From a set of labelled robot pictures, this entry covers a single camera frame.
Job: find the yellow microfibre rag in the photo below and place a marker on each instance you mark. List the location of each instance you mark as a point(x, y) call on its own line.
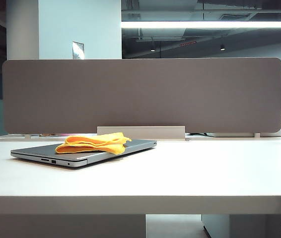
point(93, 145)

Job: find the silver Dell laptop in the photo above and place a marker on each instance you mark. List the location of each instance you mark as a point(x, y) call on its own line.
point(81, 158)

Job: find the grey fabric desk divider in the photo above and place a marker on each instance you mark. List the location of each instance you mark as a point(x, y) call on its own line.
point(130, 94)

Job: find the pink papers behind divider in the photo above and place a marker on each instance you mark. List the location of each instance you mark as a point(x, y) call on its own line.
point(56, 134)

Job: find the grey poster on pillar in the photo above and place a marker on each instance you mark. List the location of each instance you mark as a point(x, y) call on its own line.
point(78, 49)

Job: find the long ceiling light strip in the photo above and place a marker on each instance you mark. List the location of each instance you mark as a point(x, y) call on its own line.
point(205, 24)

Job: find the white divider foot bracket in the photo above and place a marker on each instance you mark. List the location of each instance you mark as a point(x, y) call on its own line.
point(26, 136)
point(257, 135)

